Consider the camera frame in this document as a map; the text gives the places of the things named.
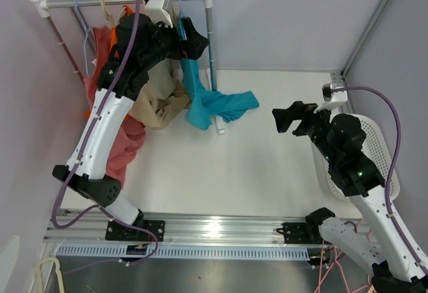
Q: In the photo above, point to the white plastic laundry basket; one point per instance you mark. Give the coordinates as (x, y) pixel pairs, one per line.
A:
(374, 147)

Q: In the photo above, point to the beige hanger on floor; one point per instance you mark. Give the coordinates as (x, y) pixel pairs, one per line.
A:
(43, 270)

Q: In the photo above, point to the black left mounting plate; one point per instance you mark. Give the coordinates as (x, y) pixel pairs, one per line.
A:
(117, 232)

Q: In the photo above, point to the beige t shirt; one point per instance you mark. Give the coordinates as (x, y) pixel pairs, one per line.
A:
(162, 98)

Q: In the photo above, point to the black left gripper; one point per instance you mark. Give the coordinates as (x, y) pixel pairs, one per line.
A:
(190, 49)

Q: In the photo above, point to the orange t shirt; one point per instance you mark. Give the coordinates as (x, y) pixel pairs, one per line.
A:
(115, 38)

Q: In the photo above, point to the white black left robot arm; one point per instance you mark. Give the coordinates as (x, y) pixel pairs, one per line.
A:
(141, 45)

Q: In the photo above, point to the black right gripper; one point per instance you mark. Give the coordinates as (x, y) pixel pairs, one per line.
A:
(297, 111)

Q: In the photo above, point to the metal clothes rack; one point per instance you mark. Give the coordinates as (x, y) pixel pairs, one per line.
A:
(43, 7)

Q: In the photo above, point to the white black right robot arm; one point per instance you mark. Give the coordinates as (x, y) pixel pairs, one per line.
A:
(339, 139)

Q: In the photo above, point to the teal t shirt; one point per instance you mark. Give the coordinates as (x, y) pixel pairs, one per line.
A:
(206, 104)

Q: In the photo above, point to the pink wire hanger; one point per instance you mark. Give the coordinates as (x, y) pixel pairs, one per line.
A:
(321, 277)

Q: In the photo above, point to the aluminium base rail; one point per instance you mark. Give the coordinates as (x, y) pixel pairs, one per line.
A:
(183, 229)

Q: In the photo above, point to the pink t shirt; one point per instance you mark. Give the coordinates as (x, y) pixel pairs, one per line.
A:
(132, 133)

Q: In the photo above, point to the white slotted cable duct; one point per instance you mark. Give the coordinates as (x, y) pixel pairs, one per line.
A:
(184, 252)

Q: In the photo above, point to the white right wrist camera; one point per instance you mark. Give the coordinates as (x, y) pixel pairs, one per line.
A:
(334, 96)

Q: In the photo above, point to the black mounting plate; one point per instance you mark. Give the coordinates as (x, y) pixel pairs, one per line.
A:
(299, 233)
(117, 232)

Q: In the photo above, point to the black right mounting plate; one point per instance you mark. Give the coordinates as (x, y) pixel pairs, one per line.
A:
(299, 233)

